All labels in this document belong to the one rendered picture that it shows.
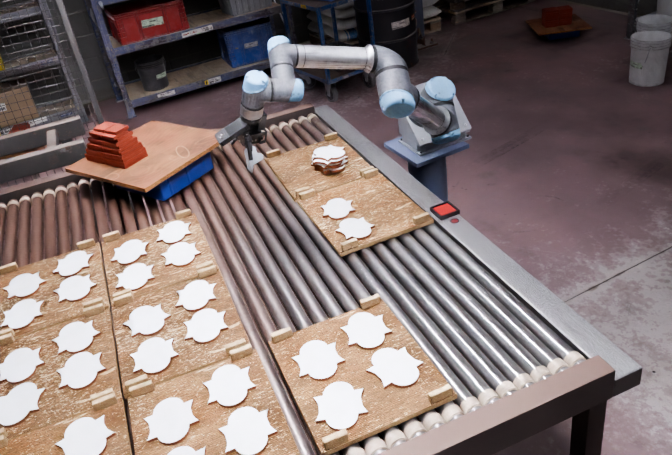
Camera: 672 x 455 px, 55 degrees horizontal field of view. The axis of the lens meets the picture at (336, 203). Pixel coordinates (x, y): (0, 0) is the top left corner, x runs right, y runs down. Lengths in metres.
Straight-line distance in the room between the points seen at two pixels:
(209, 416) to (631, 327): 2.12
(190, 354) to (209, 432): 0.29
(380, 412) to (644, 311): 1.98
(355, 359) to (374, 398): 0.14
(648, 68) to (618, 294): 2.66
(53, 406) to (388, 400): 0.87
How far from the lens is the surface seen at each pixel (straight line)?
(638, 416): 2.88
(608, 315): 3.28
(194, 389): 1.75
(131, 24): 6.30
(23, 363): 2.06
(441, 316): 1.83
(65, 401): 1.89
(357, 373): 1.67
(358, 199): 2.35
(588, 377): 1.65
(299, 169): 2.63
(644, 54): 5.63
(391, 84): 2.19
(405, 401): 1.60
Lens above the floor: 2.13
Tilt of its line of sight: 31 degrees down
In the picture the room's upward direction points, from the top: 9 degrees counter-clockwise
